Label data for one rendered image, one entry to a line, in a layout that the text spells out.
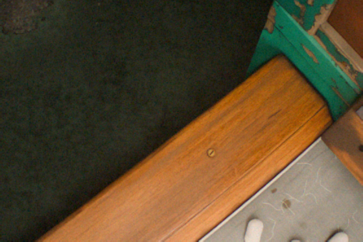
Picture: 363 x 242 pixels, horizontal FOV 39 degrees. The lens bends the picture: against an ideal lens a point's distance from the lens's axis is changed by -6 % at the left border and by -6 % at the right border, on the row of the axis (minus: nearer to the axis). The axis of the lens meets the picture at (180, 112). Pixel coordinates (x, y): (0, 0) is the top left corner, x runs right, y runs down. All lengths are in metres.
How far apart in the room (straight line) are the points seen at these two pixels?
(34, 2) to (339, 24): 1.20
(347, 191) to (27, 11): 1.20
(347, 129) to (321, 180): 0.11
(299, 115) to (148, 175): 0.20
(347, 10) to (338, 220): 0.27
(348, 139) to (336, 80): 0.08
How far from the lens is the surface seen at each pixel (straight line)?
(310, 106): 0.70
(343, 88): 0.67
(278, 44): 0.73
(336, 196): 0.71
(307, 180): 0.70
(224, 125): 0.67
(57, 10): 1.64
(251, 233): 0.65
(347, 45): 0.63
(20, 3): 1.69
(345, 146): 0.64
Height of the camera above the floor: 1.40
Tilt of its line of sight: 70 degrees down
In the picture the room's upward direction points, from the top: 8 degrees clockwise
